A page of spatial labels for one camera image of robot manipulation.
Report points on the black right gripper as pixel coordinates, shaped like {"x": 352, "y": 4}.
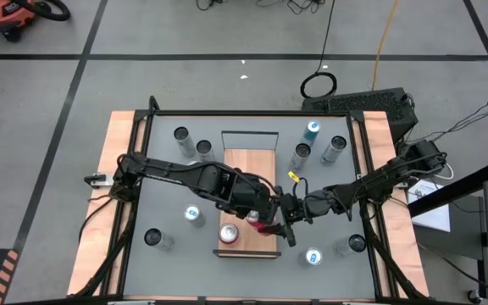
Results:
{"x": 292, "y": 212}

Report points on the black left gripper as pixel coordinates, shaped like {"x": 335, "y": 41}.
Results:
{"x": 252, "y": 199}

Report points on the slim can blue tab lid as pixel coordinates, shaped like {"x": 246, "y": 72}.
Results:
{"x": 313, "y": 256}
{"x": 193, "y": 214}

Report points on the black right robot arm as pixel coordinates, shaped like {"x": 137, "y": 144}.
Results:
{"x": 375, "y": 182}

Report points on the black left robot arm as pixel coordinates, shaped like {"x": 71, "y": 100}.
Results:
{"x": 172, "y": 171}

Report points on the tall white can blue band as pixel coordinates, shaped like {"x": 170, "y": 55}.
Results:
{"x": 333, "y": 150}
{"x": 300, "y": 157}
{"x": 204, "y": 148}

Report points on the right wooden side board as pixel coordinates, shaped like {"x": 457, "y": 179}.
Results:
{"x": 409, "y": 254}

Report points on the wooden side board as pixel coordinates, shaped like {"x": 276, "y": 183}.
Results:
{"x": 409, "y": 254}
{"x": 87, "y": 237}

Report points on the black computer case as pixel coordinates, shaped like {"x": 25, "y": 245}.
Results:
{"x": 375, "y": 103}

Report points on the white paper sheet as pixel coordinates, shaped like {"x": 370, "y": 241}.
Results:
{"x": 434, "y": 216}

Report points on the left wooden side board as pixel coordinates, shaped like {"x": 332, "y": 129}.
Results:
{"x": 87, "y": 237}

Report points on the black stand beam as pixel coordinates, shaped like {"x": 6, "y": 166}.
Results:
{"x": 460, "y": 188}

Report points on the black caster wheel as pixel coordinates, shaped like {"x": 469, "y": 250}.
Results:
{"x": 475, "y": 295}

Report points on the orange shop vacuum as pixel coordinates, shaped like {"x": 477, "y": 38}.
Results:
{"x": 2, "y": 14}

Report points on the wooden shelf black metal frame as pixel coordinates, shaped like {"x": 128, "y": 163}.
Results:
{"x": 248, "y": 165}

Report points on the silver metal bracket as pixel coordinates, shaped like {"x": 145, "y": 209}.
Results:
{"x": 100, "y": 180}
{"x": 360, "y": 176}

